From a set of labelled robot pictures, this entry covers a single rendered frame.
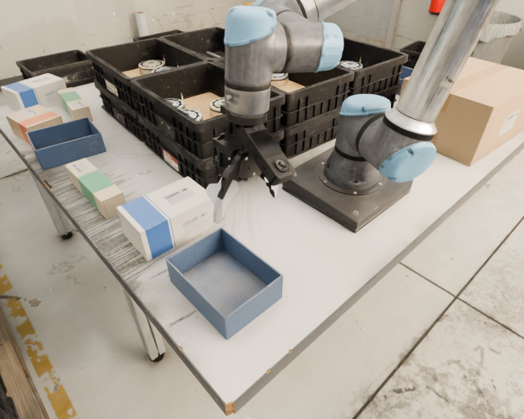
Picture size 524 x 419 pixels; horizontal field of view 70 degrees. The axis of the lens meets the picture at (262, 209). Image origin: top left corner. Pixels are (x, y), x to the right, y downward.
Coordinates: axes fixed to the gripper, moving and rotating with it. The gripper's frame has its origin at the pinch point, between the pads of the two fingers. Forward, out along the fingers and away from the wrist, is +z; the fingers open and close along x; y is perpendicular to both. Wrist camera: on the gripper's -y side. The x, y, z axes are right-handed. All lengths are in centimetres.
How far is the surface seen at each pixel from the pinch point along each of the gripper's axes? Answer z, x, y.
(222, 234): 12.0, -0.6, 9.4
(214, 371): 19.1, 18.1, -13.7
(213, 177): 10.3, -11.9, 29.1
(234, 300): 17.6, 6.3, -4.1
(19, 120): 12, 19, 100
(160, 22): 36, -188, 385
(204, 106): 2, -28, 57
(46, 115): 11, 11, 98
